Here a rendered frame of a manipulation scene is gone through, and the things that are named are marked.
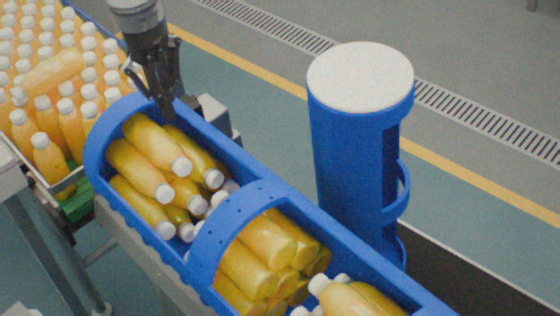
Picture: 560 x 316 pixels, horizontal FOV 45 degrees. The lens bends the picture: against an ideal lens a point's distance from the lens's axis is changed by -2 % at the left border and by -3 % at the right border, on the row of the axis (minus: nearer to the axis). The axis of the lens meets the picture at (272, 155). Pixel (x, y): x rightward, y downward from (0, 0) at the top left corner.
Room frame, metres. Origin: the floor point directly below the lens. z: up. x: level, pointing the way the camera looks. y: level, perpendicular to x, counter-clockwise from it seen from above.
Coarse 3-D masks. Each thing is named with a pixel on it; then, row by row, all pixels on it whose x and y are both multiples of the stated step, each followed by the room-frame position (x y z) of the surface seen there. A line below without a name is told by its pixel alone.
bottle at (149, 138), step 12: (132, 120) 1.15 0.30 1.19; (144, 120) 1.14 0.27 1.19; (132, 132) 1.12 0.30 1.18; (144, 132) 1.10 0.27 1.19; (156, 132) 1.10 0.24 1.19; (132, 144) 1.13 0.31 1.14; (144, 144) 1.08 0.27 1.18; (156, 144) 1.06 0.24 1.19; (168, 144) 1.05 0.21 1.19; (156, 156) 1.04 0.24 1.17; (168, 156) 1.03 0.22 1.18; (180, 156) 1.03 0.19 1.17; (168, 168) 1.02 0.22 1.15
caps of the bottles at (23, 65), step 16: (32, 0) 1.91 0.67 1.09; (48, 0) 1.87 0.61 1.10; (48, 16) 1.80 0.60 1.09; (64, 16) 1.77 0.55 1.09; (0, 32) 1.73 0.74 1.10; (48, 32) 1.69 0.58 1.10; (64, 32) 1.70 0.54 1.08; (0, 48) 1.65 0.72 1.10; (48, 48) 1.61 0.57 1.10; (0, 64) 1.57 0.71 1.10; (16, 64) 1.56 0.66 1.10; (0, 80) 1.50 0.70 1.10; (16, 80) 1.49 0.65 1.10; (0, 96) 1.43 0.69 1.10
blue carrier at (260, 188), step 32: (128, 96) 1.18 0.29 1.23; (96, 128) 1.12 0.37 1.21; (192, 128) 1.22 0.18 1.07; (96, 160) 1.06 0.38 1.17; (224, 160) 1.11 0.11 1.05; (256, 160) 0.97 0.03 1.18; (256, 192) 0.84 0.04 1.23; (288, 192) 0.85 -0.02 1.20; (224, 224) 0.79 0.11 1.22; (320, 224) 0.76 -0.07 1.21; (192, 256) 0.77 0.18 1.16; (352, 256) 0.78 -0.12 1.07; (192, 288) 0.76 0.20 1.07; (384, 288) 0.70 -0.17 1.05; (416, 288) 0.60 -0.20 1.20
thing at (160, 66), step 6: (156, 48) 1.01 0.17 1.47; (162, 48) 1.01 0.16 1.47; (162, 54) 1.01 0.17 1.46; (162, 60) 1.01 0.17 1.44; (156, 66) 1.03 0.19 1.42; (162, 66) 1.01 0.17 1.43; (162, 72) 1.01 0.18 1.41; (168, 72) 1.02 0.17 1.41; (162, 78) 1.02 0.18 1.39; (168, 78) 1.02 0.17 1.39; (168, 84) 1.01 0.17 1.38; (168, 90) 1.01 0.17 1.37; (174, 90) 1.01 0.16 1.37
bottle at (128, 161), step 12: (120, 144) 1.12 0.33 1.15; (108, 156) 1.11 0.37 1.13; (120, 156) 1.09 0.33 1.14; (132, 156) 1.08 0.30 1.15; (144, 156) 1.08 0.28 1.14; (120, 168) 1.07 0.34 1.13; (132, 168) 1.05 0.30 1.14; (144, 168) 1.03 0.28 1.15; (156, 168) 1.04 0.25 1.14; (132, 180) 1.02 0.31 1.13; (144, 180) 1.01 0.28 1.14; (156, 180) 1.00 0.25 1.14; (144, 192) 0.99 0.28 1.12
